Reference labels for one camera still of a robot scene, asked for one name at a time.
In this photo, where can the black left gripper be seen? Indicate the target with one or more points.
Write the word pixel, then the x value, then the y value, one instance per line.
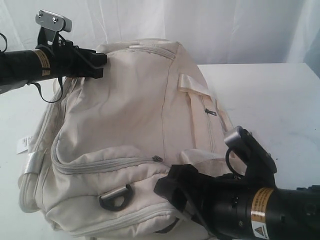
pixel 68 61

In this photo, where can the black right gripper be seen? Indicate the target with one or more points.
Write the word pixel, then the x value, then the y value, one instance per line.
pixel 223 205

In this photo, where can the cream fabric duffel bag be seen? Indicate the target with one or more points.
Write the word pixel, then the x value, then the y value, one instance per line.
pixel 100 148

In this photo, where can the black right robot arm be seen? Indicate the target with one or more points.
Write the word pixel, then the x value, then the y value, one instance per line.
pixel 288 214

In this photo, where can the white paper tag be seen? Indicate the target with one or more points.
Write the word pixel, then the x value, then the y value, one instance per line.
pixel 23 144

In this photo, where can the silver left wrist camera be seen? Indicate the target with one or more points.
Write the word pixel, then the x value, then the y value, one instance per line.
pixel 52 23

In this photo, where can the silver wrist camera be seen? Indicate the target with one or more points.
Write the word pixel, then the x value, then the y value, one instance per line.
pixel 260 166
pixel 52 23

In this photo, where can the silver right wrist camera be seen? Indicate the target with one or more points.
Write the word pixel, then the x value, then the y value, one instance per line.
pixel 260 166

